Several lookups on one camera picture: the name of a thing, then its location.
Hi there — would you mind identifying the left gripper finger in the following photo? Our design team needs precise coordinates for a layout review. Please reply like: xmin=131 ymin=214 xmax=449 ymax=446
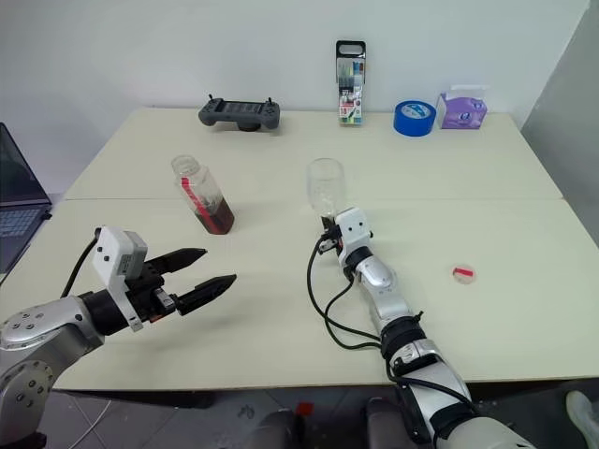
xmin=177 ymin=274 xmax=238 ymax=316
xmin=160 ymin=247 xmax=208 ymax=276

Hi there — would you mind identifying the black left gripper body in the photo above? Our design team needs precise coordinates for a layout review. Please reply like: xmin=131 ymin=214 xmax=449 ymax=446
xmin=124 ymin=260 xmax=182 ymax=324

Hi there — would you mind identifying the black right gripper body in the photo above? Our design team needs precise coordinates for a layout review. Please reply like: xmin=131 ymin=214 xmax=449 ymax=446
xmin=326 ymin=223 xmax=343 ymax=256

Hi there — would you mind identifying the clear plastic bottle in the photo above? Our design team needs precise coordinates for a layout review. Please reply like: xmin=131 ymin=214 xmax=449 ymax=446
xmin=305 ymin=157 xmax=347 ymax=222

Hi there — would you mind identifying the bottle with dark red liquid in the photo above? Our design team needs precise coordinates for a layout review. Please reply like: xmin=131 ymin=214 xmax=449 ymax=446
xmin=170 ymin=154 xmax=237 ymax=237

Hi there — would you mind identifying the white bottle cap red stripe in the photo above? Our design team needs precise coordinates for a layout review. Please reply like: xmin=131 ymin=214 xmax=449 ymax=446
xmin=450 ymin=264 xmax=481 ymax=285

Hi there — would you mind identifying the marker pen pack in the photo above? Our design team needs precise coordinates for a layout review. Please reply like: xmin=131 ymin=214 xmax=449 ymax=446
xmin=334 ymin=39 xmax=367 ymax=128

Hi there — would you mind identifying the blue tape roll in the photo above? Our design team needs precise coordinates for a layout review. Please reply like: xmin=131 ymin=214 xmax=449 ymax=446
xmin=393 ymin=99 xmax=438 ymax=138

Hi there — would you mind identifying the grey handheld remote controller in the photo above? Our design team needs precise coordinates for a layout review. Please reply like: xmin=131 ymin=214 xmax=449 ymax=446
xmin=197 ymin=94 xmax=283 ymax=133

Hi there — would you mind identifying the dark rounded shape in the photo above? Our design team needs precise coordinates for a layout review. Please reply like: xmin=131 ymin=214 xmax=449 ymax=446
xmin=254 ymin=408 xmax=301 ymax=449

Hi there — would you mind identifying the dark grey open laptop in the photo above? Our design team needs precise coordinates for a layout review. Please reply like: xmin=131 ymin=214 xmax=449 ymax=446
xmin=0 ymin=122 xmax=53 ymax=275

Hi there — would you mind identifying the purple tissue box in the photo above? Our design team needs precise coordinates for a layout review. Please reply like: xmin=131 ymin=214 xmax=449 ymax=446
xmin=435 ymin=84 xmax=490 ymax=131

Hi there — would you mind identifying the pale rounded floor object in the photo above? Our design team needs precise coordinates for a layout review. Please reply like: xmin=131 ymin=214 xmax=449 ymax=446
xmin=565 ymin=391 xmax=599 ymax=442

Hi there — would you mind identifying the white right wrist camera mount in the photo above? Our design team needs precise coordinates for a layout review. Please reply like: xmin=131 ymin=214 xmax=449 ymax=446
xmin=335 ymin=206 xmax=374 ymax=269

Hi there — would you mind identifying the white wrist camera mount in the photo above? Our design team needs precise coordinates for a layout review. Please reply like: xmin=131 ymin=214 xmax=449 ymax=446
xmin=335 ymin=206 xmax=374 ymax=269
xmin=90 ymin=225 xmax=151 ymax=334

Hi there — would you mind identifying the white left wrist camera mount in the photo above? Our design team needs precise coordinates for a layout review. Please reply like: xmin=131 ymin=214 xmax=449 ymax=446
xmin=90 ymin=225 xmax=151 ymax=334

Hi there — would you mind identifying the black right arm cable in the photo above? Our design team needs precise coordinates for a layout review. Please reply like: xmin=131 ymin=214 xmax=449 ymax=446
xmin=307 ymin=235 xmax=403 ymax=381

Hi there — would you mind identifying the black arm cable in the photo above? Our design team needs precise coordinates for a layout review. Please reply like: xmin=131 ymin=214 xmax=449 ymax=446
xmin=60 ymin=227 xmax=103 ymax=301
xmin=307 ymin=235 xmax=403 ymax=381

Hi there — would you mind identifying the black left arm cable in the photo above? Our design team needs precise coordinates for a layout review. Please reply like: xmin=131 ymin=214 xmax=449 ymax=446
xmin=60 ymin=227 xmax=103 ymax=301

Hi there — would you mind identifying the thin white floor cable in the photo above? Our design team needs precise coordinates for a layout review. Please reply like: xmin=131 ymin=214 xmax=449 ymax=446
xmin=76 ymin=398 xmax=112 ymax=427

